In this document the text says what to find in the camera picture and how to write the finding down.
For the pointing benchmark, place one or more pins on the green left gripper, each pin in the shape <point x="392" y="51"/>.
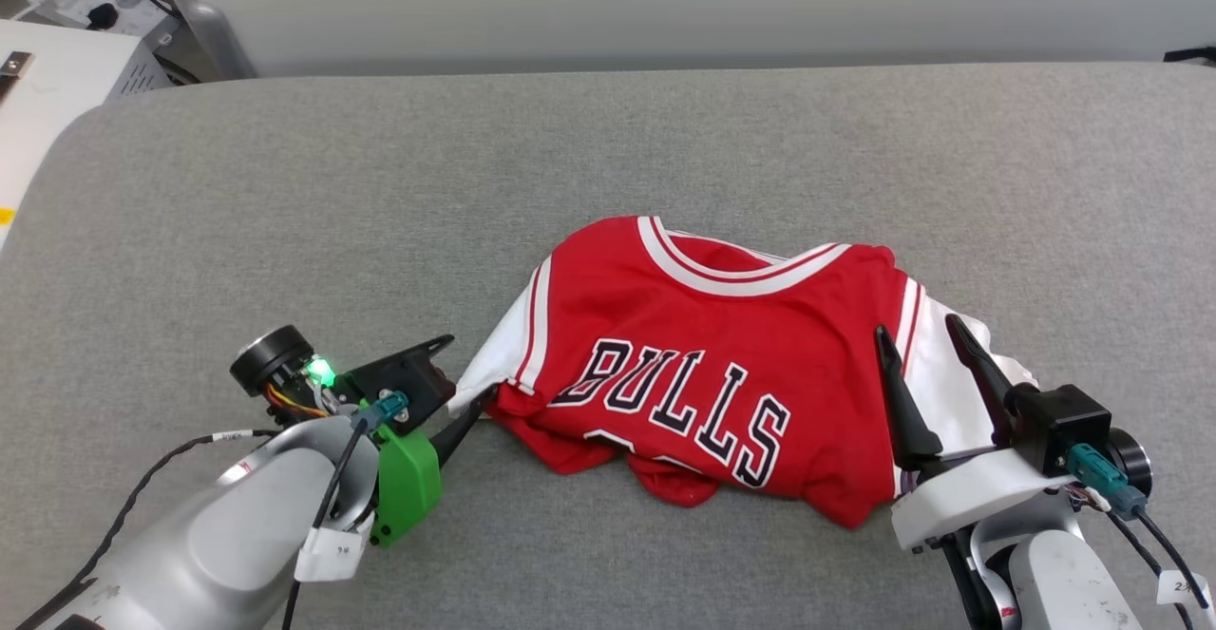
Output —
<point x="408" y="483"/>

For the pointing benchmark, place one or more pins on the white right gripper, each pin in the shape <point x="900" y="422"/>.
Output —
<point x="969" y="492"/>

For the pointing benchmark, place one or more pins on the red Bulls basketball jersey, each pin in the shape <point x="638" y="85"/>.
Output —
<point x="722" y="326"/>

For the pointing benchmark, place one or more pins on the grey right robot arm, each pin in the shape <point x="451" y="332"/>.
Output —
<point x="1054" y="582"/>

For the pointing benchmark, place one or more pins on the grey fabric sofa cushion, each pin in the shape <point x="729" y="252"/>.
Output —
<point x="608" y="155"/>

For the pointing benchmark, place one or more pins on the black partition foot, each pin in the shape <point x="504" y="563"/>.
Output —
<point x="1192" y="54"/>

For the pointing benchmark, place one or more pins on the white equipment box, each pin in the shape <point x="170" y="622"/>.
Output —
<point x="57" y="107"/>

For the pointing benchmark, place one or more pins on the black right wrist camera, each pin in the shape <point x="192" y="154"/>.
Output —
<point x="1064" y="426"/>

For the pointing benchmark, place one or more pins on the grey metal partition post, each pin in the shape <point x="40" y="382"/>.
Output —
<point x="214" y="36"/>

